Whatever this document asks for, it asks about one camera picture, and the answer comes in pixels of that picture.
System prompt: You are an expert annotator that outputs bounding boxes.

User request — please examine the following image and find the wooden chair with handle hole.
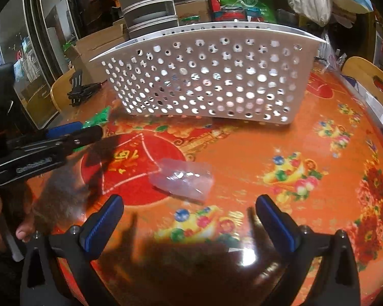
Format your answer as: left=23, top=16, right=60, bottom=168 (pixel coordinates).
left=341, top=56, right=383, bottom=103

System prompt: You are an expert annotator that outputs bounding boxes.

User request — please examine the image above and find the clear plastic packet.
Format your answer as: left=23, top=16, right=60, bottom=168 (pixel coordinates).
left=148, top=158, right=215, bottom=203

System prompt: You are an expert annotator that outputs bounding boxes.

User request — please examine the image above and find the stacked clear drawer unit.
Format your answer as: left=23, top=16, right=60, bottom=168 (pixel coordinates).
left=111, top=0, right=179, bottom=39

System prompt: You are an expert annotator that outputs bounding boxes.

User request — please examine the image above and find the red glass jar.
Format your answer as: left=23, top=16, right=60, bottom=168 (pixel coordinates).
left=214, top=9, right=247, bottom=22

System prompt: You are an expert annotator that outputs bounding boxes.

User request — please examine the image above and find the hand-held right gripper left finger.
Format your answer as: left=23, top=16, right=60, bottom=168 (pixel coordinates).
left=19, top=194, right=125, bottom=306

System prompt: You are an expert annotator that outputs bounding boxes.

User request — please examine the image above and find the brown cardboard box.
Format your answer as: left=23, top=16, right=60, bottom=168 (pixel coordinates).
left=175, top=0, right=213, bottom=23

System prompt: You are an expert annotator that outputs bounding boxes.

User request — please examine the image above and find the dark glass door cabinet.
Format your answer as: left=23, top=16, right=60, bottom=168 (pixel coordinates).
left=0, top=0, right=80, bottom=128

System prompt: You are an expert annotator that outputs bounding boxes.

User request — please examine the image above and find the green shopping bag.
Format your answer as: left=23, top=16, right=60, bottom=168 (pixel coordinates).
left=217, top=0, right=278, bottom=23

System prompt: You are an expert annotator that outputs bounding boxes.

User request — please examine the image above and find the green snack packet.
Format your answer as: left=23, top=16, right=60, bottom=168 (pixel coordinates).
left=82, top=106, right=112, bottom=131

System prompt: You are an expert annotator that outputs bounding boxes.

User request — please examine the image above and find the red floral tablecloth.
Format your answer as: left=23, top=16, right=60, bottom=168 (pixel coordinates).
left=26, top=64, right=383, bottom=306

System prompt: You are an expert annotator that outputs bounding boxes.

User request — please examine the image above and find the white perforated plastic basket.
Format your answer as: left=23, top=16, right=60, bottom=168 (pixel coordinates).
left=89, top=22, right=327, bottom=125

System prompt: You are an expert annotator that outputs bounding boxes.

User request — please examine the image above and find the large open cardboard box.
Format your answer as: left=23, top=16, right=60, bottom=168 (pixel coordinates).
left=72, top=24, right=128, bottom=83

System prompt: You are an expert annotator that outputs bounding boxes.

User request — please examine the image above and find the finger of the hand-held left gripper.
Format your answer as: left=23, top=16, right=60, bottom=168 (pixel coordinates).
left=46, top=122, right=83, bottom=139
left=61, top=125, right=103, bottom=154

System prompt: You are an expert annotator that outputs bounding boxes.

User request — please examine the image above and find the black clip stand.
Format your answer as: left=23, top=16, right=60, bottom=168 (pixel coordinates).
left=67, top=69, right=103, bottom=107

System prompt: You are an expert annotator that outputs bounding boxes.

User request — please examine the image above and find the clear plastic bag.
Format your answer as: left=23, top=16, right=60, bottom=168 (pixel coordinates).
left=317, top=32, right=345, bottom=67

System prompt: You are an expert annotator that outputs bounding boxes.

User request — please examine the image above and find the green lid glass jar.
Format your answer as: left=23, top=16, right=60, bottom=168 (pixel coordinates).
left=179, top=15, right=201, bottom=26

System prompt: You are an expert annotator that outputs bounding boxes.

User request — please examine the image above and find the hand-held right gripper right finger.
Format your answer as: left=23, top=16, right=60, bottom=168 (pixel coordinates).
left=255, top=194, right=362, bottom=306

